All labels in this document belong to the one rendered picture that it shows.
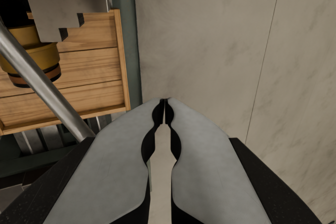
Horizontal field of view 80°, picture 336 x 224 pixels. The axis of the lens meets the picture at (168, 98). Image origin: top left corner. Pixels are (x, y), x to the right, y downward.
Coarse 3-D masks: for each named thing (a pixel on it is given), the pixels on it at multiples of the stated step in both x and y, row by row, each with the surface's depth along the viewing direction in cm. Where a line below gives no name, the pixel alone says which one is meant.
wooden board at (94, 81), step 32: (96, 32) 53; (64, 64) 54; (96, 64) 57; (0, 96) 52; (32, 96) 54; (64, 96) 58; (96, 96) 61; (128, 96) 63; (0, 128) 53; (32, 128) 57
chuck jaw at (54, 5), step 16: (32, 0) 28; (48, 0) 28; (64, 0) 28; (80, 0) 29; (96, 0) 29; (48, 16) 29; (64, 16) 29; (80, 16) 31; (48, 32) 30; (64, 32) 32
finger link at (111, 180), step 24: (120, 120) 10; (144, 120) 10; (96, 144) 8; (120, 144) 8; (144, 144) 9; (96, 168) 7; (120, 168) 7; (144, 168) 7; (72, 192) 6; (96, 192) 6; (120, 192) 6; (144, 192) 6; (48, 216) 6; (72, 216) 6; (96, 216) 6; (120, 216) 6; (144, 216) 6
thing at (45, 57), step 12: (12, 24) 32; (24, 24) 33; (24, 36) 29; (36, 36) 30; (24, 48) 29; (36, 48) 29; (48, 48) 31; (0, 60) 29; (36, 60) 30; (48, 60) 32; (12, 72) 30; (48, 72) 33; (60, 72) 36; (24, 84) 32
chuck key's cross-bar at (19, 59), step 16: (0, 32) 12; (0, 48) 12; (16, 48) 12; (16, 64) 12; (32, 64) 13; (32, 80) 13; (48, 80) 13; (48, 96) 13; (64, 112) 14; (80, 128) 15
